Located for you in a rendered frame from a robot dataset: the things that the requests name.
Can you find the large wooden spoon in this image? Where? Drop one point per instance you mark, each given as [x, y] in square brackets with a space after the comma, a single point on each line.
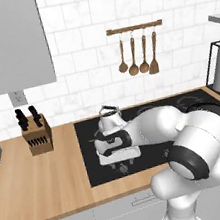
[144, 66]
[133, 69]

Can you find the grey wall socket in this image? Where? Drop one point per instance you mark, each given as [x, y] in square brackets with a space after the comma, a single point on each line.
[18, 98]

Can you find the wooden utensil rail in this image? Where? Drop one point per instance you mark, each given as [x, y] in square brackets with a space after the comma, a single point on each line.
[134, 27]

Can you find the grey wall shelf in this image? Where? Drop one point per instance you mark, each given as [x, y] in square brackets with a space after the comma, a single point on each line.
[217, 19]

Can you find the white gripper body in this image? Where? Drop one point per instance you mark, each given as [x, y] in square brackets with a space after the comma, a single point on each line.
[119, 155]

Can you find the wooden spatula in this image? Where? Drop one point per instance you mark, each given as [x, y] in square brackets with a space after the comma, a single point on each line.
[154, 67]

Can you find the black hob knob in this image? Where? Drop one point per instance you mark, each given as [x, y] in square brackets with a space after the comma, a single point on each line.
[165, 153]
[123, 169]

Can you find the grey wall cupboard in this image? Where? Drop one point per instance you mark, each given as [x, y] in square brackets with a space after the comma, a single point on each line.
[6, 44]

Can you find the small wooden spoon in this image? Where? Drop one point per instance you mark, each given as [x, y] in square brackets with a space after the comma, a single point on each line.
[123, 66]

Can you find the black hob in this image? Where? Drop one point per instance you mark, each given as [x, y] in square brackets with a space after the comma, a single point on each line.
[88, 152]

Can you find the white and silver kettle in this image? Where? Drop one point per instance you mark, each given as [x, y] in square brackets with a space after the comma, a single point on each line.
[109, 118]

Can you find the wooden knife block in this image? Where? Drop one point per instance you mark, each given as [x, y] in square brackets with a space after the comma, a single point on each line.
[39, 137]

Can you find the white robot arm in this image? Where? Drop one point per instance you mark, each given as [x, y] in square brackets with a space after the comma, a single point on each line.
[190, 135]

